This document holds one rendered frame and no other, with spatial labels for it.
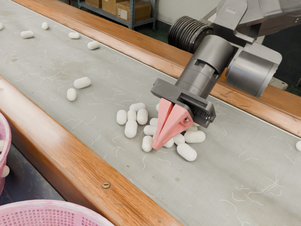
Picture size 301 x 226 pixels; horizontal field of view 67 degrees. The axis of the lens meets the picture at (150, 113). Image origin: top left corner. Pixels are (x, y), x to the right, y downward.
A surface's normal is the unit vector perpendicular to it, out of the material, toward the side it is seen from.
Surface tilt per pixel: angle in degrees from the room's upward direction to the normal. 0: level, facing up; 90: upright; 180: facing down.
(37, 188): 0
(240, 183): 0
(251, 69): 49
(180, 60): 0
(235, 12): 42
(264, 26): 124
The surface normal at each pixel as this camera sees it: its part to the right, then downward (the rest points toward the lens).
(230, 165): 0.08, -0.77
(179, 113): -0.51, 0.00
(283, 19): 0.11, 0.96
